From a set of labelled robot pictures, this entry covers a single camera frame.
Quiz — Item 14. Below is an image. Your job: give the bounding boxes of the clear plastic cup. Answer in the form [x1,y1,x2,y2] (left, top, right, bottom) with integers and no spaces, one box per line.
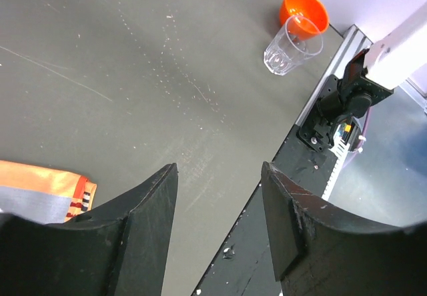
[263,15,324,76]

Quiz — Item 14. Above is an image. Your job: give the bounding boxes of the slotted grey cable duct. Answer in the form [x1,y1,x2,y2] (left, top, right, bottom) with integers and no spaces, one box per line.
[322,139,350,201]

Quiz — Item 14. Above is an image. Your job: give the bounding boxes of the aluminium frame rail front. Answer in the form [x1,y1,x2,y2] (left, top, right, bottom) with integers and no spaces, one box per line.
[295,24,373,130]

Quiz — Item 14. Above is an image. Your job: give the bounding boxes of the orange bowl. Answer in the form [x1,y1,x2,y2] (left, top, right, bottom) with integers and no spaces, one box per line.
[279,0,329,41]

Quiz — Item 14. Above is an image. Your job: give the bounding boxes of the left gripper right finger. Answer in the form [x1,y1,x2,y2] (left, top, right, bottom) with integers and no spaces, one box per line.
[261,162,426,295]

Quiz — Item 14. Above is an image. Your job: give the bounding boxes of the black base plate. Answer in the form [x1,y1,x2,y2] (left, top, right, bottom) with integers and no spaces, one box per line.
[191,74,361,296]

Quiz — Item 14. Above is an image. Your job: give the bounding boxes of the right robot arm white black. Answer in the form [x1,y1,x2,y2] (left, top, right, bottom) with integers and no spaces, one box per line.
[316,5,426,126]

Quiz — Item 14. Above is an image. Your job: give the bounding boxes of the patterned orange red cloth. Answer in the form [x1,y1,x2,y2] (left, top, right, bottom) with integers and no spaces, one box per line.
[1,161,97,224]

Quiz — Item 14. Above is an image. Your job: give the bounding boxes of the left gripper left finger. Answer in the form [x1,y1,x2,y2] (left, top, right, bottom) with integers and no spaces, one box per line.
[1,163,178,295]

